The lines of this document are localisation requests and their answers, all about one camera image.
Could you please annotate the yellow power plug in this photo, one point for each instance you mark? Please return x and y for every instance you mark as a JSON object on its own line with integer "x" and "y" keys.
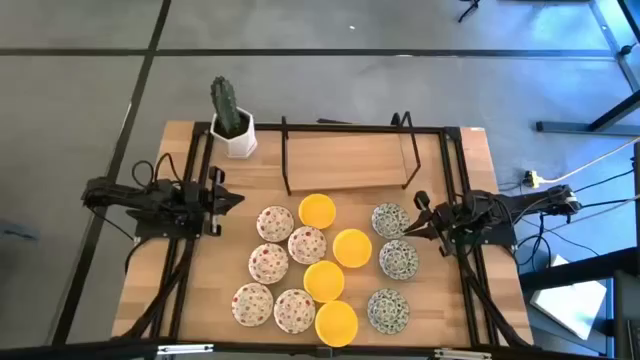
{"x": 531, "y": 179}

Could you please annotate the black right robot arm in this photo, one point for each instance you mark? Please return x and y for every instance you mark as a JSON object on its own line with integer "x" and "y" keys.
{"x": 525, "y": 202}

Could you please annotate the white hexagonal plant pot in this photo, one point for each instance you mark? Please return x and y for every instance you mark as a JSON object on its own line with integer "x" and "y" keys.
{"x": 242, "y": 145}

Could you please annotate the black rig frame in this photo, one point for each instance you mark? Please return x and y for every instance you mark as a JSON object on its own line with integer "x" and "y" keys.
{"x": 75, "y": 354}

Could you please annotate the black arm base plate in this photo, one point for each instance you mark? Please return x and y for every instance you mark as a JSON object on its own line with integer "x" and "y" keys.
{"x": 502, "y": 236}
{"x": 150, "y": 231}

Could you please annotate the green bowl red floral inside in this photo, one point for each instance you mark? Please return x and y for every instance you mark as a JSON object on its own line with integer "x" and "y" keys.
{"x": 252, "y": 304}
{"x": 268, "y": 263}
{"x": 275, "y": 224}
{"x": 307, "y": 245}
{"x": 294, "y": 311}

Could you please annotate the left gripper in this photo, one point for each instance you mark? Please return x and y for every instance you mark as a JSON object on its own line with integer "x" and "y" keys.
{"x": 215, "y": 200}

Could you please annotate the teal bowl grey patterned inside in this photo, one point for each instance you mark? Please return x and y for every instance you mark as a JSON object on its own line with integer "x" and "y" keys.
{"x": 398, "y": 259}
{"x": 388, "y": 311}
{"x": 389, "y": 220}

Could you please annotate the black tripod leg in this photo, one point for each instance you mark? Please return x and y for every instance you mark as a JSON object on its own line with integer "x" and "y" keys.
{"x": 471, "y": 4}

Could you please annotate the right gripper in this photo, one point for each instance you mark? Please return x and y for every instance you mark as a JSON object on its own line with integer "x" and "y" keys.
{"x": 445, "y": 222}

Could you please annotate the silver metal bracket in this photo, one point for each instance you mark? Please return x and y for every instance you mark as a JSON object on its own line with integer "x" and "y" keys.
{"x": 462, "y": 354}
{"x": 185, "y": 348}

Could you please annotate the grey floor object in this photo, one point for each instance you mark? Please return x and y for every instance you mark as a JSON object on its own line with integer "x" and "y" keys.
{"x": 20, "y": 233}

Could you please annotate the black metal desk frame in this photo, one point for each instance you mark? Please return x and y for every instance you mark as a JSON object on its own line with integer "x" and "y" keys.
{"x": 575, "y": 271}

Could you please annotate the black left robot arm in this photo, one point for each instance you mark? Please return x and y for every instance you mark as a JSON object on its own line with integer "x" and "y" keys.
{"x": 125, "y": 197}

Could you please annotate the black metal stand base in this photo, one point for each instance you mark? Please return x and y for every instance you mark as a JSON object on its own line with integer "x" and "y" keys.
{"x": 565, "y": 127}

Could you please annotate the white flat box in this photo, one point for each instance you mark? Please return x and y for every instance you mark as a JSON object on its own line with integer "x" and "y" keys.
{"x": 570, "y": 305}

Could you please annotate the yellow plastic bowl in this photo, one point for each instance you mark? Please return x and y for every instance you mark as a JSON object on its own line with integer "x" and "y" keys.
{"x": 317, "y": 211}
{"x": 323, "y": 281}
{"x": 352, "y": 248}
{"x": 336, "y": 323}

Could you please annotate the green cactus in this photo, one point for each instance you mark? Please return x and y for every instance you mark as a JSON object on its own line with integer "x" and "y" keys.
{"x": 225, "y": 105}

